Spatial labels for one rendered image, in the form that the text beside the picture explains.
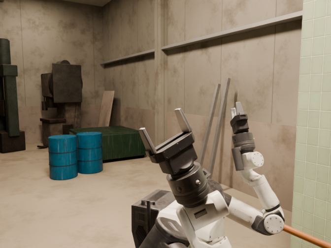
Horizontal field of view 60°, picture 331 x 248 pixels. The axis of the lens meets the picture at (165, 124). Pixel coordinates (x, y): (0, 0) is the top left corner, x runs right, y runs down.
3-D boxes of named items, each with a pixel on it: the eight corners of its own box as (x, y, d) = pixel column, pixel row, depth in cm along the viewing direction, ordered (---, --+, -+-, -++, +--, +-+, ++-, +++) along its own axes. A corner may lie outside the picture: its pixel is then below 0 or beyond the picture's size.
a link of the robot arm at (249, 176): (254, 150, 122) (269, 178, 121) (240, 155, 130) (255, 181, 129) (244, 156, 119) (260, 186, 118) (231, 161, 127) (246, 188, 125)
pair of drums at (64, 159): (46, 173, 636) (44, 134, 626) (98, 166, 696) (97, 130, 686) (51, 182, 573) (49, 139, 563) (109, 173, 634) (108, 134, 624)
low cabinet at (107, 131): (147, 157, 783) (146, 132, 775) (86, 166, 698) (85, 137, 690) (121, 146, 935) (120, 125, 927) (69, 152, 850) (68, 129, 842)
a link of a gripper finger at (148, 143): (146, 127, 62) (157, 152, 64) (139, 128, 65) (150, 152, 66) (140, 131, 62) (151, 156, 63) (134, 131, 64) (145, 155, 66)
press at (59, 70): (77, 140, 1049) (74, 62, 1017) (87, 146, 939) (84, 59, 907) (34, 144, 974) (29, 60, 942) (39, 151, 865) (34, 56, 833)
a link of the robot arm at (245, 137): (245, 120, 135) (250, 145, 132) (225, 123, 134) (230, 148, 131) (253, 112, 123) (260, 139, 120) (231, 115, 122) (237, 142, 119)
